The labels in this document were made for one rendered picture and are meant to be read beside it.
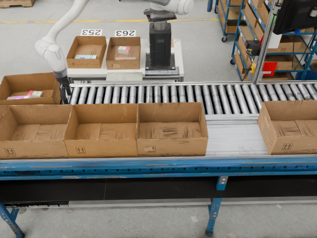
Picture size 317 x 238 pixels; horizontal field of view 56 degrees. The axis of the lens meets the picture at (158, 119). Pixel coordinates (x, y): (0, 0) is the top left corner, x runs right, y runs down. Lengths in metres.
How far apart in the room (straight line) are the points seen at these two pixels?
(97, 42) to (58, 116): 1.19
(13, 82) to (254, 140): 1.80
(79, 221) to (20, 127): 0.94
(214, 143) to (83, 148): 0.77
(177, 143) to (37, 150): 0.78
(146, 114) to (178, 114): 0.20
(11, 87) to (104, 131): 0.97
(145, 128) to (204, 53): 2.54
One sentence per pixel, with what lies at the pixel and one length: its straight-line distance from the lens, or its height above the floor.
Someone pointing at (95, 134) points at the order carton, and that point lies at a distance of 1.89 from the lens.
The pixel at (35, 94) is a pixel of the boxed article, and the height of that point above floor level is 0.80.
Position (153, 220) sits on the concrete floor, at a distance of 2.53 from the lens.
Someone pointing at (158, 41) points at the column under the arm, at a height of 1.00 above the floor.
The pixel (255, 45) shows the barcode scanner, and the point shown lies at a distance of 2.41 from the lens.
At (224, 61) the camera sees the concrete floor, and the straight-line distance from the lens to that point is 4.15.
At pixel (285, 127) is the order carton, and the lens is 2.06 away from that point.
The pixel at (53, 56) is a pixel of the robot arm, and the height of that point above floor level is 1.23.
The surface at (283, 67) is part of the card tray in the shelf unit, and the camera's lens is 3.17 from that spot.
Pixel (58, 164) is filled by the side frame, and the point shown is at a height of 0.91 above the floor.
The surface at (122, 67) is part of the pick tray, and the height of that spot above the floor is 0.77.
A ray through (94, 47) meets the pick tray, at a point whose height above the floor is 0.76.
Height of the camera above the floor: 2.26
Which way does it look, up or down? 44 degrees down
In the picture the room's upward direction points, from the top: straight up
